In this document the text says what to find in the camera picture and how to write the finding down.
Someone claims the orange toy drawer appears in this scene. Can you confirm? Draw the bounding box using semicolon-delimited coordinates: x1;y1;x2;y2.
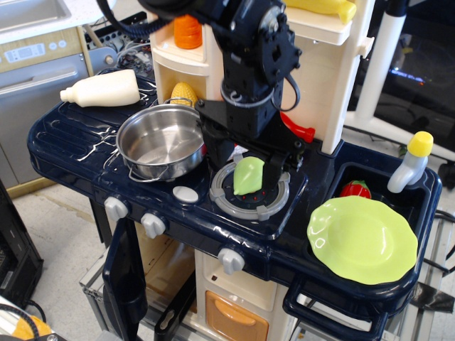
205;291;269;341

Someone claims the red white toy sushi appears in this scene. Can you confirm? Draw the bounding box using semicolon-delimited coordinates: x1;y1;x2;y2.
231;144;248;161

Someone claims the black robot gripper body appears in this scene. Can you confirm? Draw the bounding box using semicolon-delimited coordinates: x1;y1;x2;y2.
196;85;304;167

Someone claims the grey toy stove burner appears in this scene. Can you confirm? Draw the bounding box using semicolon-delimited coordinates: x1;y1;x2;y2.
210;156;291;222

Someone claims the yellow toy corn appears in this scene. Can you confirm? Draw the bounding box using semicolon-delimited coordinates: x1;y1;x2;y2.
170;82;198;107

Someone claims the grey right stove knob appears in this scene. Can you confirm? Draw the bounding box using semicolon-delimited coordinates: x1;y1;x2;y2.
218;248;245;275

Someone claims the steel cooking pot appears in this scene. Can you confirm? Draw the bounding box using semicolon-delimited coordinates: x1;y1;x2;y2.
116;104;206;183

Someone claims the grey yellow toy faucet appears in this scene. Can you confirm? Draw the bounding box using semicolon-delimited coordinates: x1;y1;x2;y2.
387;131;434;193

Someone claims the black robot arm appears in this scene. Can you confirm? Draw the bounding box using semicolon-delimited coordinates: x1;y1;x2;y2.
97;1;304;190

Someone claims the light green plastic plate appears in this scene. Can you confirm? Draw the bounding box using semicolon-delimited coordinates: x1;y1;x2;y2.
306;196;418;285

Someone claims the yellow toy banana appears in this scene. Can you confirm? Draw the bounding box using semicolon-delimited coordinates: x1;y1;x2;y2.
284;0;357;24

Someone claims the grey toy dishwasher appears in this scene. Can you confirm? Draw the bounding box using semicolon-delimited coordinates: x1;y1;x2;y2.
1;28;88;188

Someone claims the grey left stove knob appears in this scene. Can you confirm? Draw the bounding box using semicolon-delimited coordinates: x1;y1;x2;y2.
104;196;129;222

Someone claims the navy cream toy kitchen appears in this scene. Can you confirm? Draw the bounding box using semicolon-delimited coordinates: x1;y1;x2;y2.
28;1;441;340

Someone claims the green toy pear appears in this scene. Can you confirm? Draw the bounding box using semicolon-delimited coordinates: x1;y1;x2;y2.
233;156;264;195

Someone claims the grey round button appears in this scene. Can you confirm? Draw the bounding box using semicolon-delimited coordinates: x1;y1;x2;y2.
172;186;199;203

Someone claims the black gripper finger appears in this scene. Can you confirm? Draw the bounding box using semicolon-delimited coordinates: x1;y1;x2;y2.
262;151;292;191
202;119;235;170

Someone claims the red ketchup bottle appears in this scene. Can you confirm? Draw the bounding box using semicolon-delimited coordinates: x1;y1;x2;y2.
280;112;316;144

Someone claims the orange toy carrot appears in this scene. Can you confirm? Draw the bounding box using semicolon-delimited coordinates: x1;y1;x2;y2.
173;15;203;50

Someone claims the grey stove knob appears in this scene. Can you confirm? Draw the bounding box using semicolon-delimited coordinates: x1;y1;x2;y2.
104;196;129;222
218;248;245;275
141;213;166;239

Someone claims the white plastic bottle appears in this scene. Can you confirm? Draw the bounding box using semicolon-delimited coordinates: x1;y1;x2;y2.
60;70;141;107

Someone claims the grey middle stove knob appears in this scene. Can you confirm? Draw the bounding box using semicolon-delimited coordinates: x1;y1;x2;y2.
141;213;166;239

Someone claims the red toy strawberry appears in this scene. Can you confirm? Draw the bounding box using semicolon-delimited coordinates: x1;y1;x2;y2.
340;180;372;199

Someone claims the white pvc pipe frame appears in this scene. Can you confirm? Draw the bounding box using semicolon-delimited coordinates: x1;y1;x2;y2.
344;1;454;162

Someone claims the navy oven door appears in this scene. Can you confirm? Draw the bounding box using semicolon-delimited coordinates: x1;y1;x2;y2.
102;217;148;340

